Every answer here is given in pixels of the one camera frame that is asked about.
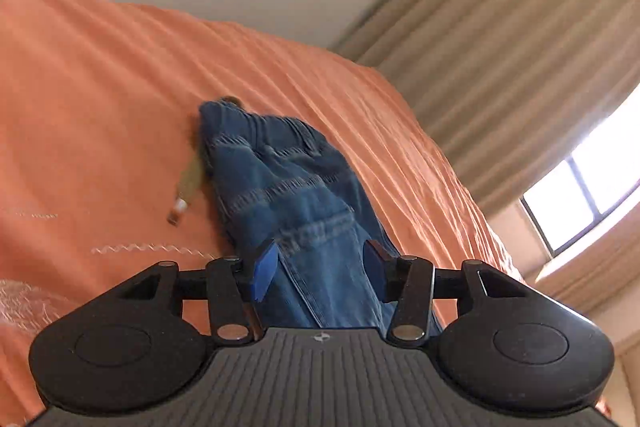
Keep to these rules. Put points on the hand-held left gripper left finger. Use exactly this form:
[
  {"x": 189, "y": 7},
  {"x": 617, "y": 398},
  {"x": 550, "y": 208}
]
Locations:
[{"x": 265, "y": 269}]

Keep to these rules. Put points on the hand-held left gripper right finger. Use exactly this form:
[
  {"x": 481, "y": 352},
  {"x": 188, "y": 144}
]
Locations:
[{"x": 375, "y": 267}]

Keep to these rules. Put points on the blue denim pants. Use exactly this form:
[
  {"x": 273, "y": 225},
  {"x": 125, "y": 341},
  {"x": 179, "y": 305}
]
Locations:
[{"x": 280, "y": 177}]

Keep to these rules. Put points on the window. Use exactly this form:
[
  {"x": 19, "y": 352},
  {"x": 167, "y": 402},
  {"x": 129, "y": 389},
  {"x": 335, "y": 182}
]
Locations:
[{"x": 585, "y": 187}]

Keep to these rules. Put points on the narrow beige curtain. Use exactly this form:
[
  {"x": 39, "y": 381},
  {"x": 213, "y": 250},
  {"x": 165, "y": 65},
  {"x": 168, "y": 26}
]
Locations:
[{"x": 600, "y": 287}]

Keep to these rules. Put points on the orange bed sheet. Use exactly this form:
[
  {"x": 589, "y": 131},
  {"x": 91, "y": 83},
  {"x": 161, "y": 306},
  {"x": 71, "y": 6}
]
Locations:
[{"x": 100, "y": 107}]

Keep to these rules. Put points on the wide beige curtain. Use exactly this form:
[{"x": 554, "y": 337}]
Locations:
[{"x": 490, "y": 57}]

